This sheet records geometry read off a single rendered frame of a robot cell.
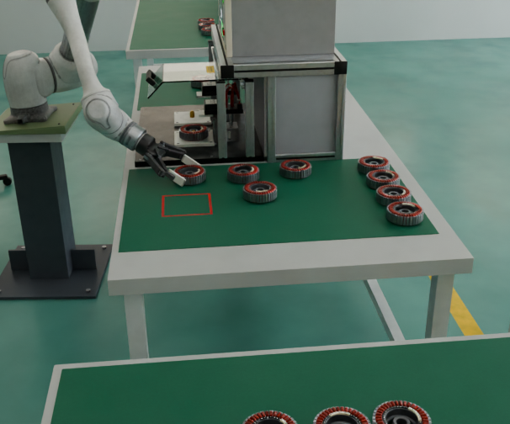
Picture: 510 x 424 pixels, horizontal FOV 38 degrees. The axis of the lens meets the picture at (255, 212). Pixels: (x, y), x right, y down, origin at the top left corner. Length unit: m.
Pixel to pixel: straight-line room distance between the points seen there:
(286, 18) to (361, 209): 0.75
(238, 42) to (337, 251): 0.92
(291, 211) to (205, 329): 0.92
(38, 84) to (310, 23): 1.18
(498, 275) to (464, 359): 1.88
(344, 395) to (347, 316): 1.59
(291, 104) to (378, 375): 1.26
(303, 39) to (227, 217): 0.75
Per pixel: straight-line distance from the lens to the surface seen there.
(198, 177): 2.51
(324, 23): 2.69
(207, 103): 2.80
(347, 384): 1.62
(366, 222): 2.27
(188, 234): 2.19
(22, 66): 3.17
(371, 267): 2.05
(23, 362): 3.04
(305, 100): 2.64
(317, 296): 3.28
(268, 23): 2.65
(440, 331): 2.29
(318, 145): 2.71
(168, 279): 2.00
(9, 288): 3.50
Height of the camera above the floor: 1.77
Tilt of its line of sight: 26 degrees down
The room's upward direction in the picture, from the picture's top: 1 degrees counter-clockwise
